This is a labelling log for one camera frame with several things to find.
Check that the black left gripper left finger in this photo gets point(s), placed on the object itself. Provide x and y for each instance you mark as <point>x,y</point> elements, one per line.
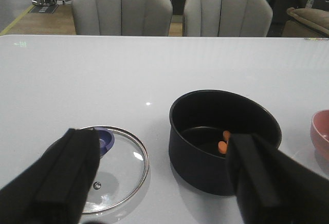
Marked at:
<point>54,189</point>

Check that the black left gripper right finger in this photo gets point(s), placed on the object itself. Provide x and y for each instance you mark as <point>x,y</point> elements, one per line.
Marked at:
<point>270,187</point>

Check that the glass lid with blue knob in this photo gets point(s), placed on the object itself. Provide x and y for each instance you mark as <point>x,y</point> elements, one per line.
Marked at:
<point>123,170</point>

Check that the pink bowl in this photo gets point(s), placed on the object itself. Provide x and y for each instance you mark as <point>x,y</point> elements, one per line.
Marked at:
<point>319,132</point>

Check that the dark blue saucepan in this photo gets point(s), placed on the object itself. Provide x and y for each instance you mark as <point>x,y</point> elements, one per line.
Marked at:
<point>198,120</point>

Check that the right beige chair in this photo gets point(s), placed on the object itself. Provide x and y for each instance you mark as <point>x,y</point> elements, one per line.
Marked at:
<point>226,18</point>

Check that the beige chair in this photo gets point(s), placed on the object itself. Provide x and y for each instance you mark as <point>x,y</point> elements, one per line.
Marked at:
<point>226,18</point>
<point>122,17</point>

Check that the left beige chair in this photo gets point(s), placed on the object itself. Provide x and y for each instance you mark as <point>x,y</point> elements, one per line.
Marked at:
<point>122,17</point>

